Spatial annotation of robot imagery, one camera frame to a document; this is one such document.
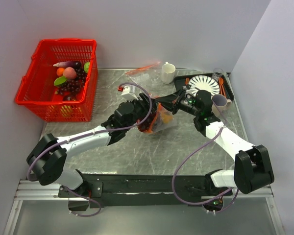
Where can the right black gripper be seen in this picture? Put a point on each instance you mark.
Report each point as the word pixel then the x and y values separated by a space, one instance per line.
pixel 172 102

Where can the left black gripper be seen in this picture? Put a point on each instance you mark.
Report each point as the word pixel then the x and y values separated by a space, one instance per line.
pixel 145 104

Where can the clear zip bag orange zipper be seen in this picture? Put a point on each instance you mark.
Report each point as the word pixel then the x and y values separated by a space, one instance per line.
pixel 158 119

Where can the dark red apple toy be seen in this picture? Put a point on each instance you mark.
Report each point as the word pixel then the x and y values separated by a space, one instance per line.
pixel 69 97

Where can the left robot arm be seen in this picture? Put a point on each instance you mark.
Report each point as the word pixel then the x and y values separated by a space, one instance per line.
pixel 47 159

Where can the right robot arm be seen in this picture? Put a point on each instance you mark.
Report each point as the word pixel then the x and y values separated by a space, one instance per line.
pixel 252 168

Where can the black tray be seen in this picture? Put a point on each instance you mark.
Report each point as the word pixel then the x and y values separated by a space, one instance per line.
pixel 179 82

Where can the orange plastic fork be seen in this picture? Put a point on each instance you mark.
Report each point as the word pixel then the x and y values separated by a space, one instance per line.
pixel 187 81

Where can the white mug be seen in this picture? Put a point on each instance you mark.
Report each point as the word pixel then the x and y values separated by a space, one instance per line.
pixel 167 73

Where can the striped white plate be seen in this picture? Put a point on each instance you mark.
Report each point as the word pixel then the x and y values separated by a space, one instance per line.
pixel 203 82

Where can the beige mug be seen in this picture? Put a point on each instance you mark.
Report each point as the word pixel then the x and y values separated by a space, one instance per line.
pixel 220 103

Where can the orange plastic spoon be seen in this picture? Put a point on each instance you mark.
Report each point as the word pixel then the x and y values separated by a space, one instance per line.
pixel 221 84

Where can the clear drinking glass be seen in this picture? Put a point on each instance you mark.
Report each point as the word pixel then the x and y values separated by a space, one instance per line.
pixel 217 74

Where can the green lime toy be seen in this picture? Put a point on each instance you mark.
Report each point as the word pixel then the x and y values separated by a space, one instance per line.
pixel 86 67

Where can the purple grapes toy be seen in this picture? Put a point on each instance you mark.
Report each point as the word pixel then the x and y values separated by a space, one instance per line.
pixel 73 86

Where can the purple eggplant toy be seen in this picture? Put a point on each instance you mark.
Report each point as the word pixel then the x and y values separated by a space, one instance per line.
pixel 66 64

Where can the pink peach toy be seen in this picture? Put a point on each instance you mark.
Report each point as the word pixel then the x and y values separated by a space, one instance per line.
pixel 69 73

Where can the green leaf toy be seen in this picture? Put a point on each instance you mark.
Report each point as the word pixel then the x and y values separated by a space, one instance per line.
pixel 59 81

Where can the small orange fruit toy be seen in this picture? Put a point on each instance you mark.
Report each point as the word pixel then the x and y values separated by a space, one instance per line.
pixel 60 71

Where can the red plastic basket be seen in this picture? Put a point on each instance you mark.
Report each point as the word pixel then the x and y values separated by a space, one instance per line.
pixel 37 91

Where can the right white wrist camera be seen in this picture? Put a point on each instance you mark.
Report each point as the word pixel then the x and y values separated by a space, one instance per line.
pixel 188 89

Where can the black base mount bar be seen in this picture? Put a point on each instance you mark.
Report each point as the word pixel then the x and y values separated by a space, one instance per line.
pixel 109 190

